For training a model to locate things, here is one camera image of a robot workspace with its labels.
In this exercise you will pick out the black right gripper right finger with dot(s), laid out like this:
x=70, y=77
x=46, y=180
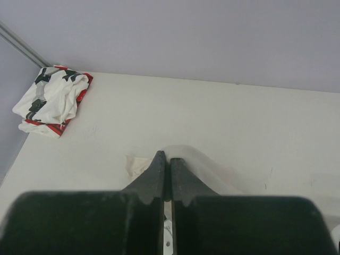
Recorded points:
x=205, y=222

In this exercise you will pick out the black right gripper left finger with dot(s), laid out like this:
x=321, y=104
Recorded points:
x=129, y=221

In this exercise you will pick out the cream white t shirt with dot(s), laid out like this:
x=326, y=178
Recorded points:
x=220, y=179

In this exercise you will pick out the red white folded shirt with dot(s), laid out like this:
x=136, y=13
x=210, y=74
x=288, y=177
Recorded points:
x=61, y=125

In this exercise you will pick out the left aluminium frame post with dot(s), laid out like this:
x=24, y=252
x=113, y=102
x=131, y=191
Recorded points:
x=14, y=40

